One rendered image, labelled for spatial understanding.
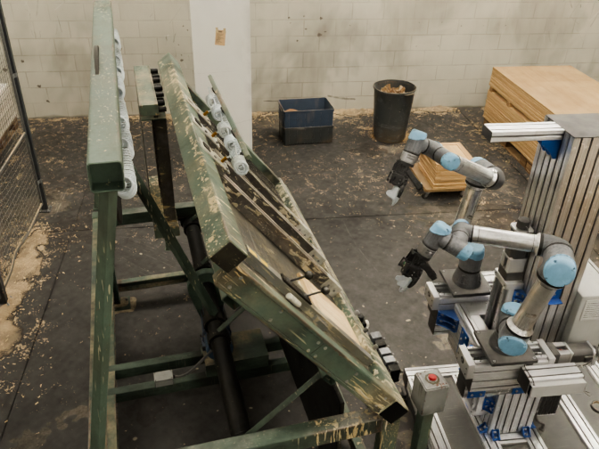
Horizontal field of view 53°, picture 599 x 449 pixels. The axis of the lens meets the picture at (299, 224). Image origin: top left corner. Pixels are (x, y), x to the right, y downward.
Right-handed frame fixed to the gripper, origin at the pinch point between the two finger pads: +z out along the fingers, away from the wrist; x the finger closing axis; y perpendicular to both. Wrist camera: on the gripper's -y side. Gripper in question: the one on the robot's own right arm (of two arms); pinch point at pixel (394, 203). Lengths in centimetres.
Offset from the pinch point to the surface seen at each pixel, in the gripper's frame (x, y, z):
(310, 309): 33, 24, 52
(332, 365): 52, 9, 65
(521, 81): -430, -178, -130
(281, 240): -15, 43, 39
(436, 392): 29, -45, 70
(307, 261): -23, 25, 47
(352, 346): 19, -3, 67
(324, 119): -435, 17, -10
